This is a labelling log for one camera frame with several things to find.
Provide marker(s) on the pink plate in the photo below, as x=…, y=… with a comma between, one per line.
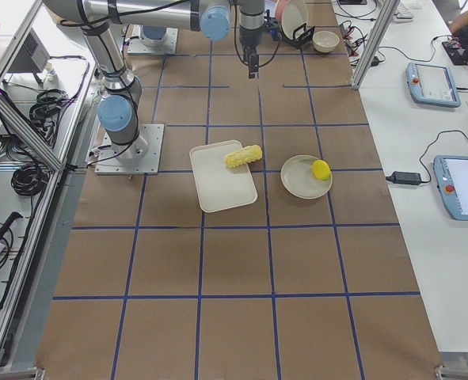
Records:
x=279, y=9

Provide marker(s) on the near teach pendant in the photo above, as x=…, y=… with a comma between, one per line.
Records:
x=452, y=182

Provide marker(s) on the far teach pendant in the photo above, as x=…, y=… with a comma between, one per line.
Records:
x=432, y=85

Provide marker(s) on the teach pendant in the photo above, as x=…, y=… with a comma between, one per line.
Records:
x=452, y=182
x=432, y=85

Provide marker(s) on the cream round plate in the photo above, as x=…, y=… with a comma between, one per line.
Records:
x=297, y=178

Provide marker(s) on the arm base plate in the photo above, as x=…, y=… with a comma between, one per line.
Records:
x=135, y=46
x=142, y=156

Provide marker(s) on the cream bowl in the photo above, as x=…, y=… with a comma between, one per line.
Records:
x=325, y=41

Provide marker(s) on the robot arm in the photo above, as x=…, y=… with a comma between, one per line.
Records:
x=118, y=113
x=152, y=36

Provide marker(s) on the aluminium frame post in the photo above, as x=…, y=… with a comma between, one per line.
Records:
x=374, y=40

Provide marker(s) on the black power adapter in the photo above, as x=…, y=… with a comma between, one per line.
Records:
x=409, y=178

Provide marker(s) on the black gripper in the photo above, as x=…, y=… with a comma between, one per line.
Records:
x=250, y=38

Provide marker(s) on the black dish rack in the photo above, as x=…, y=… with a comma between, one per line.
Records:
x=300, y=36

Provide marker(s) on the cream rectangular tray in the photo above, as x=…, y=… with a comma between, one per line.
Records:
x=219, y=187

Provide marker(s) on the yellow lemon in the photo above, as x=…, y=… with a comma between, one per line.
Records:
x=321, y=170

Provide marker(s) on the cream plate in rack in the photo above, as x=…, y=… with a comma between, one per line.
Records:
x=294, y=19

